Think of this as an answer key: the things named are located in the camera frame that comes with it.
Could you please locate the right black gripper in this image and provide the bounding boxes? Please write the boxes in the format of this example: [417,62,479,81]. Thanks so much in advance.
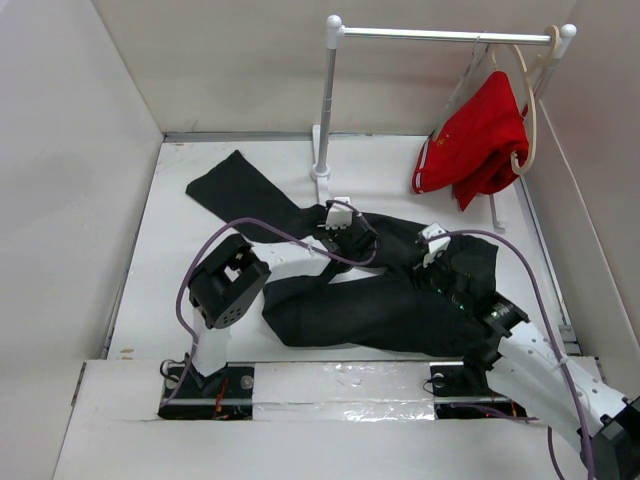
[399,247,471,312]

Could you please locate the black denim trousers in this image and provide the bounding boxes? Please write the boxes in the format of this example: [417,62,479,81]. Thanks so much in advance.
[186,152,480,357]

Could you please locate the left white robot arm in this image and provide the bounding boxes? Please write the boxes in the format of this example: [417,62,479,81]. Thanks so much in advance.
[183,218,378,397]

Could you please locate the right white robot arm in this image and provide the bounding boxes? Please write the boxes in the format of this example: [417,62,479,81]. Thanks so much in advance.
[414,235,639,479]

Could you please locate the cream wooden hanger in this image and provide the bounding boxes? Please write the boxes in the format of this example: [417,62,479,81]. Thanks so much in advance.
[506,25,561,176]

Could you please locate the grey metal trouser hanger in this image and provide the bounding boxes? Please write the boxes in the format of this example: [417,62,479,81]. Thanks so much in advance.
[430,40,488,140]

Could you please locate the red garment with white stripes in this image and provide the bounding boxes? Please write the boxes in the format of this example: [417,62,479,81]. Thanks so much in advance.
[411,71,530,211]

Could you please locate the silver foil tape strip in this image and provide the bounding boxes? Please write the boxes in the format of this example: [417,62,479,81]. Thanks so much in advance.
[252,361,435,423]

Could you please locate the white and silver clothes rack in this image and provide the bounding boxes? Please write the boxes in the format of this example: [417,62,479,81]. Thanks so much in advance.
[310,15,577,203]

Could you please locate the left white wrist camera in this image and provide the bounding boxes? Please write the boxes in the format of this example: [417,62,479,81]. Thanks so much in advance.
[318,197,354,231]

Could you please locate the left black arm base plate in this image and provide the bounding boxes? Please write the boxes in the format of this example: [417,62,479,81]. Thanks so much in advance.
[158,364,255,421]

